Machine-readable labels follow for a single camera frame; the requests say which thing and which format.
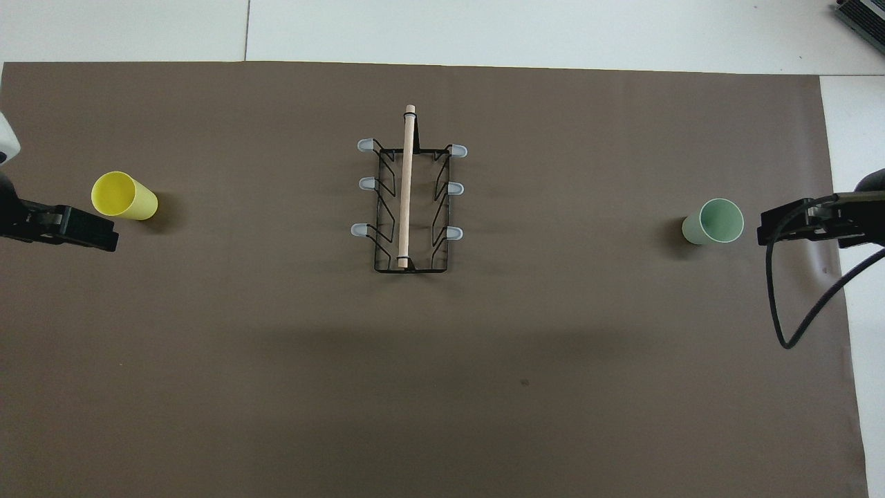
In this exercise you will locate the grey ribbed device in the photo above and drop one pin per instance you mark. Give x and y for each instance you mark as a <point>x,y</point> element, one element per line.
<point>864,15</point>

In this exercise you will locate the brown table mat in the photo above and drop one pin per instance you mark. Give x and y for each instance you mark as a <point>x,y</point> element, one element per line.
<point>276,346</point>

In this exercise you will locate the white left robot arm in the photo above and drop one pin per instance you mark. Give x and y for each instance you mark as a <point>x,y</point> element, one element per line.
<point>5,142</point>

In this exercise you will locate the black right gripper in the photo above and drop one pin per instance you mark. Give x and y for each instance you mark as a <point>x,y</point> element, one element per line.
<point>868,221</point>

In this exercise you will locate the yellow plastic cup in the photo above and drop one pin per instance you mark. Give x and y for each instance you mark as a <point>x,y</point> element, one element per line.
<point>128,198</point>

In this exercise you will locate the pale green plastic cup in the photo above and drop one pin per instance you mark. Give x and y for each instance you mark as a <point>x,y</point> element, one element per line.
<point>715,223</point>

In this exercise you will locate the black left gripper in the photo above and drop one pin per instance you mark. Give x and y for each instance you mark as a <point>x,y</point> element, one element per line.
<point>8,214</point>

